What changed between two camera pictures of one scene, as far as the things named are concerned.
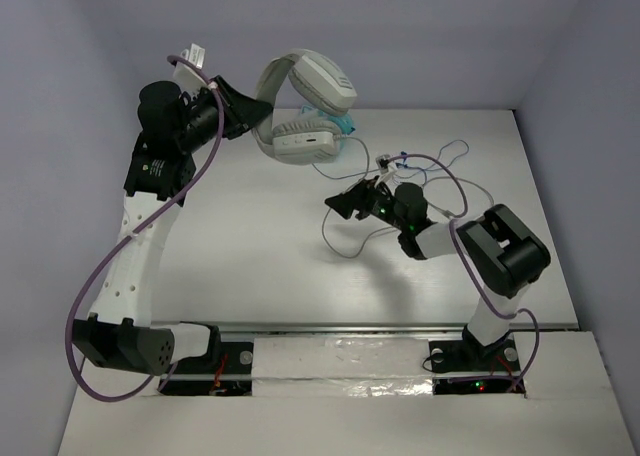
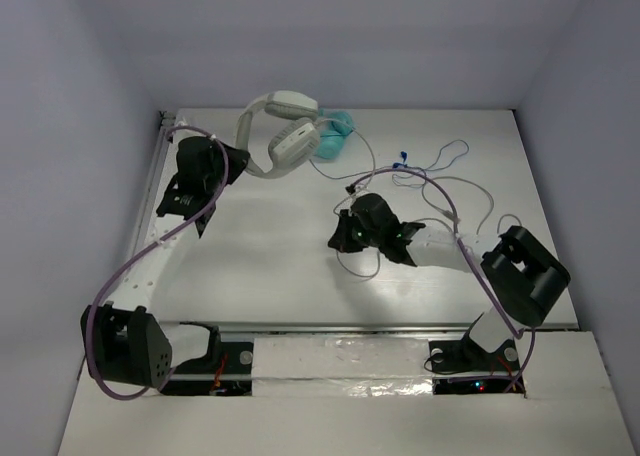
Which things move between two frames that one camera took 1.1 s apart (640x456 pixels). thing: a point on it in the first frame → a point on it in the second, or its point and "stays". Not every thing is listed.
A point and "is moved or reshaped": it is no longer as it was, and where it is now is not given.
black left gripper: [223, 108] → [232, 161]
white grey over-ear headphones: [325, 86] is moved or reshaped
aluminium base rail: [252, 327] stays
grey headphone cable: [451, 153] is moved or reshaped
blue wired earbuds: [404, 161] stays
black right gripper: [359, 198] → [341, 239]
